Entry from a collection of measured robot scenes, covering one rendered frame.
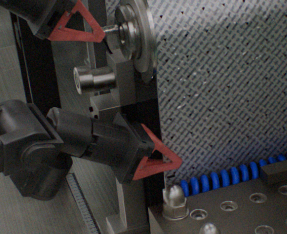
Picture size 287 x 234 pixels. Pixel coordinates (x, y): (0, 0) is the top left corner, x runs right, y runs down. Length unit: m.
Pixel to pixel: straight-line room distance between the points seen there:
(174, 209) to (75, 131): 0.17
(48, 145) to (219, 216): 0.25
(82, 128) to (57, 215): 0.33
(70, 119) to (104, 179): 0.39
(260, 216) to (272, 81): 0.19
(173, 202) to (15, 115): 0.24
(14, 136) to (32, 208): 0.41
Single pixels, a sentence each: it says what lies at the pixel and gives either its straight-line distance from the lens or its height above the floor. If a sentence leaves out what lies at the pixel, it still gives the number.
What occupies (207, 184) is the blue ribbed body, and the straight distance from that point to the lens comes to 0.93.
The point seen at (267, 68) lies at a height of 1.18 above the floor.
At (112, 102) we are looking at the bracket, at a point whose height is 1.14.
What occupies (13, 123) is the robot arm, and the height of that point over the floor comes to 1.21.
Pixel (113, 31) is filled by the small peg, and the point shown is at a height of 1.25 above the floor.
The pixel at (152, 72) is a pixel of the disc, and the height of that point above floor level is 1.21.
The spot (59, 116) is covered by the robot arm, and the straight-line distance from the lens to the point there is 0.83.
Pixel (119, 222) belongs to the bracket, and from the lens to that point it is 1.08.
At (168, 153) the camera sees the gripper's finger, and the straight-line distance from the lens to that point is 0.90.
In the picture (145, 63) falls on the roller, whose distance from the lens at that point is 0.86.
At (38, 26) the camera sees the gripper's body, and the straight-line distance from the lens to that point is 0.82.
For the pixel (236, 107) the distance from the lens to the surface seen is 0.92.
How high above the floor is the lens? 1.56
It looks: 28 degrees down
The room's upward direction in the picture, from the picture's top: 5 degrees counter-clockwise
